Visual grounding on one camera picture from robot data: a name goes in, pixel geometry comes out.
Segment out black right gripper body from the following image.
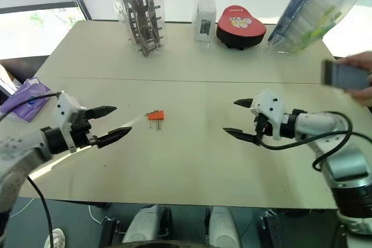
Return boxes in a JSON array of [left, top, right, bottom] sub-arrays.
[[253, 112, 274, 145]]

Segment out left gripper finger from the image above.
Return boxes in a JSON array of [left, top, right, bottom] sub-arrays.
[[87, 105, 118, 120], [95, 126, 133, 149]]

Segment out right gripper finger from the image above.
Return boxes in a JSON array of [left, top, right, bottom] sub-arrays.
[[223, 127, 260, 146], [233, 98, 254, 110]]

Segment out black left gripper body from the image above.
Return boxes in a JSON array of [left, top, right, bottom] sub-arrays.
[[71, 108, 98, 149]]

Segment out grey smartphone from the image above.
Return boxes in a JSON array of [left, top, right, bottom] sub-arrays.
[[320, 59, 370, 91]]

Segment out red plastic block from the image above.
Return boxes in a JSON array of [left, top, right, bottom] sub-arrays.
[[147, 110, 165, 121]]

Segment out person's bare hand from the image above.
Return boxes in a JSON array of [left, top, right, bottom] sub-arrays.
[[338, 51, 372, 107]]

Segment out purple tissue pack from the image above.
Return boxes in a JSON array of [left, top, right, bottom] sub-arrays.
[[0, 77, 53, 123]]

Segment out red heart-shaped case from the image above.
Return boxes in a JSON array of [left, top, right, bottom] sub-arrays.
[[216, 5, 267, 51]]

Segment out grey box with window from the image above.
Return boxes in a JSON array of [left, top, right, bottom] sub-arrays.
[[195, 5, 217, 43]]

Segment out grey rounded robot leg shell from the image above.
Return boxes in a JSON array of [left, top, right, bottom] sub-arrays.
[[121, 204, 173, 245], [205, 206, 242, 248]]

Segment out grey toy track pieces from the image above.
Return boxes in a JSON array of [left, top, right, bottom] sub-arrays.
[[111, 0, 164, 57]]

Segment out blue plastic case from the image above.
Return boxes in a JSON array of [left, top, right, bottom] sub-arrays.
[[267, 0, 326, 42]]

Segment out white and green pack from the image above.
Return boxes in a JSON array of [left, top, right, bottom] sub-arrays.
[[286, 0, 342, 54]]

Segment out white shoe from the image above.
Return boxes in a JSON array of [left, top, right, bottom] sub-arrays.
[[44, 228, 66, 248]]

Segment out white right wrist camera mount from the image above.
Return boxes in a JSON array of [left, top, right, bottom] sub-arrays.
[[250, 89, 289, 141]]

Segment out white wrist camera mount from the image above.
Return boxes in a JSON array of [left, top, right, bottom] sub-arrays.
[[56, 92, 87, 153], [250, 89, 289, 141]]

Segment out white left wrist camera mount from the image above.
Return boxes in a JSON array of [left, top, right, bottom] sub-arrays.
[[56, 92, 87, 153]]

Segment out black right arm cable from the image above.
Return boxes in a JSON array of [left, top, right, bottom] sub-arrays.
[[257, 111, 372, 172]]

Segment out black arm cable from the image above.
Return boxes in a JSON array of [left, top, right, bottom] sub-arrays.
[[0, 92, 63, 248], [257, 111, 372, 172]]

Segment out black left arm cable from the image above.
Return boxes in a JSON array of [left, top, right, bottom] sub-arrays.
[[0, 92, 63, 248]]

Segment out white floor cable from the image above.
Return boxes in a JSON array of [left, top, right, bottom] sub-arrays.
[[87, 204, 106, 226]]

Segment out black table leg bracket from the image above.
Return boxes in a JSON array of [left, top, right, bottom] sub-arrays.
[[259, 209, 285, 248], [100, 215, 121, 248]]

